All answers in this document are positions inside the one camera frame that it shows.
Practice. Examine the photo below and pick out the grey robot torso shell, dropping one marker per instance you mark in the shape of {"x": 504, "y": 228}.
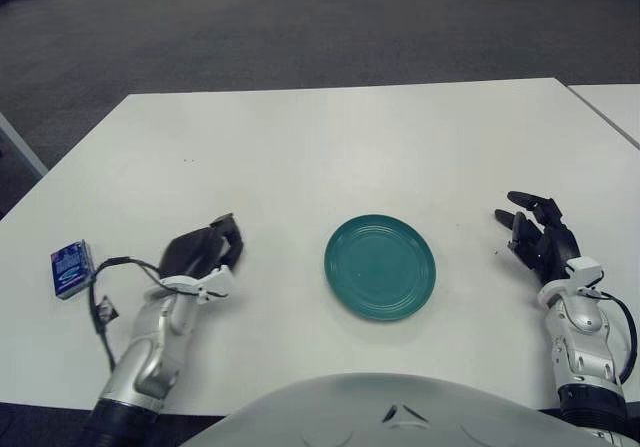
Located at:
{"x": 390, "y": 417}

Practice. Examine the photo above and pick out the adjacent white table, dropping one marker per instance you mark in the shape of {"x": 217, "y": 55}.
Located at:
{"x": 617, "y": 106}

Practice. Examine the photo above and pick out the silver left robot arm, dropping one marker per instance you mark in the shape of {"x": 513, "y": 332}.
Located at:
{"x": 150, "y": 347}

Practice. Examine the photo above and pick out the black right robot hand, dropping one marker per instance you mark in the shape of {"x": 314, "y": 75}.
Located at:
{"x": 555, "y": 247}

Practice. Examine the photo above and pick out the teal round plate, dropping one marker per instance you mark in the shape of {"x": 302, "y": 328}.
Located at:
{"x": 380, "y": 267}

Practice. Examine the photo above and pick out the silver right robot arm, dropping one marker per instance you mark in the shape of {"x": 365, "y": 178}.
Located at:
{"x": 580, "y": 327}

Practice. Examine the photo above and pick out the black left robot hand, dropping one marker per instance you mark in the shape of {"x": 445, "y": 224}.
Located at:
{"x": 192, "y": 252}

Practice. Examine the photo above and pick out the blue gum pack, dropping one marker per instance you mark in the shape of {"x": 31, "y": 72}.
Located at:
{"x": 70, "y": 267}

